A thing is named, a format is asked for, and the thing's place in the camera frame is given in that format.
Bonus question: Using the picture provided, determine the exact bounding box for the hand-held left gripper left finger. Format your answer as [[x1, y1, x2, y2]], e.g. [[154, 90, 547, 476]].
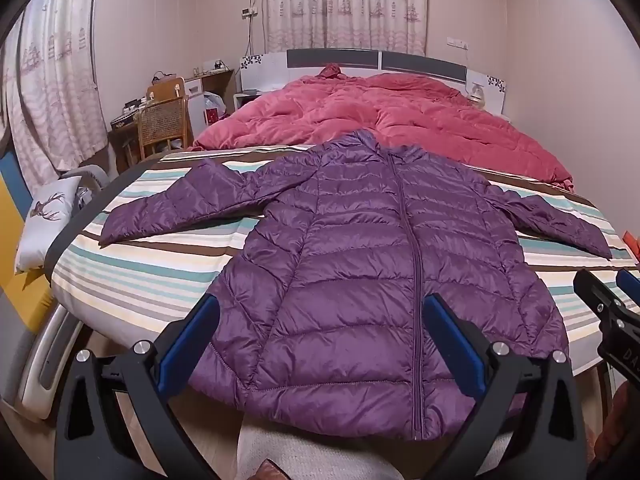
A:
[[54, 292, 221, 480]]

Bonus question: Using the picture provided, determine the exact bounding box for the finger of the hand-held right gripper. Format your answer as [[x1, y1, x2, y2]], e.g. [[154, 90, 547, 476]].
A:
[[615, 268, 640, 308], [573, 269, 626, 328]]

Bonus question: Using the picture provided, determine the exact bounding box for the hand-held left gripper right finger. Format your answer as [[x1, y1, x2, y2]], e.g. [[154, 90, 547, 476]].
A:
[[422, 294, 587, 480]]

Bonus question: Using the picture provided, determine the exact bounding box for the purple down jacket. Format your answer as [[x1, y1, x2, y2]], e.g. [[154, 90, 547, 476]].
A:
[[97, 129, 615, 442]]

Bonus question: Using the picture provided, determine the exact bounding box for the person's right hand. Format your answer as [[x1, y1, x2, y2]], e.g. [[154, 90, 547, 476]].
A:
[[592, 382, 640, 467]]

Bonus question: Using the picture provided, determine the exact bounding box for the striped bed sheet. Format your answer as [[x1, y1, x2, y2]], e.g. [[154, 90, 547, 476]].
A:
[[46, 144, 640, 376]]

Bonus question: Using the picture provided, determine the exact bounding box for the black bed edge band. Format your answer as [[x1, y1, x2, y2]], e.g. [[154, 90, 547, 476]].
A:
[[44, 159, 168, 283]]

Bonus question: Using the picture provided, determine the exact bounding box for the yellow and blue cushion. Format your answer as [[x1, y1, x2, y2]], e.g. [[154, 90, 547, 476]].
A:
[[0, 150, 57, 337]]

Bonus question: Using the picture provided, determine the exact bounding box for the deer print pillow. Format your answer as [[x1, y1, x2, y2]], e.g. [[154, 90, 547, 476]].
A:
[[14, 175, 84, 276]]

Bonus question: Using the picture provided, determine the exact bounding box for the grey armrest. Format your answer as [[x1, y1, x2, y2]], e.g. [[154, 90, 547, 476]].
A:
[[59, 164, 110, 211]]

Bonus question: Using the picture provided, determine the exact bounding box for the wicker chair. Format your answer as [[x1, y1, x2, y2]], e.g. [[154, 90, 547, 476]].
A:
[[134, 95, 191, 162]]

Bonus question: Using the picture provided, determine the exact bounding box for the white plastic bag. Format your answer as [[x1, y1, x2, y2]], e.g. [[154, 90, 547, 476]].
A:
[[202, 91, 227, 127]]

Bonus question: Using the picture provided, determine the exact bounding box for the white drawer cabinet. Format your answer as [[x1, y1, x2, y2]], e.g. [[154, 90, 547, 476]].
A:
[[183, 78, 207, 133]]

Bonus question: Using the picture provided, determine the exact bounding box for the red comforter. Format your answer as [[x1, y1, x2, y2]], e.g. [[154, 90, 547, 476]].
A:
[[189, 64, 574, 193]]

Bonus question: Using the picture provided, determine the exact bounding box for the white nightstand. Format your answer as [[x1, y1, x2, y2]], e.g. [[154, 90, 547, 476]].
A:
[[232, 90, 262, 112]]

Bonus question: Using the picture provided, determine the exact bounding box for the brown bag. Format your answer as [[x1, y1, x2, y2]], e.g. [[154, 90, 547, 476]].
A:
[[146, 75, 185, 104]]

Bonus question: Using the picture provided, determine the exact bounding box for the cluttered wooden desk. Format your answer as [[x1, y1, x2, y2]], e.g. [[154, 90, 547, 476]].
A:
[[183, 68, 236, 117]]

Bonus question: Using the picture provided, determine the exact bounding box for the patterned side curtain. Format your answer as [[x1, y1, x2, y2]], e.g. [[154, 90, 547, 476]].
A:
[[0, 0, 109, 192]]

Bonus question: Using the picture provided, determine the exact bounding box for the white and grey headboard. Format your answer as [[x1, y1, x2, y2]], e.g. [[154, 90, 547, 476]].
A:
[[240, 49, 509, 117]]

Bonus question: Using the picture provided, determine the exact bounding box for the patterned window curtain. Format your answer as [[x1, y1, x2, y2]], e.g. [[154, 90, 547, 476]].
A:
[[264, 0, 430, 59]]

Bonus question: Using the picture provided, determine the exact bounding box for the white bed frame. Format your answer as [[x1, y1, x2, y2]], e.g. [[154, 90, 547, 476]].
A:
[[0, 304, 87, 413]]

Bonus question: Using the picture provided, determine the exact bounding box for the hanging wall cable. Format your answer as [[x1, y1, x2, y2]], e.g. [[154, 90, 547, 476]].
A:
[[247, 0, 267, 56]]

